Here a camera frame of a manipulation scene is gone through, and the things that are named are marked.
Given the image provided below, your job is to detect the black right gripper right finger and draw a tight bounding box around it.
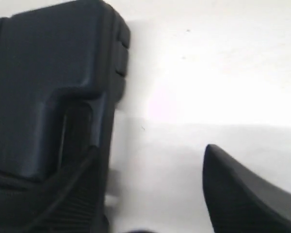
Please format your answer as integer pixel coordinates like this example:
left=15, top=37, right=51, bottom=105
left=202, top=144, right=291, bottom=233

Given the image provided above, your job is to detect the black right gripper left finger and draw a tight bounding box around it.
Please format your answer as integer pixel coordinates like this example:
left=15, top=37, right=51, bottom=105
left=0, top=147, right=108, bottom=233

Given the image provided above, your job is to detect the black plastic case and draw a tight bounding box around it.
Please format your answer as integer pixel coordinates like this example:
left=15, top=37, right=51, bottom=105
left=0, top=0, right=130, bottom=192

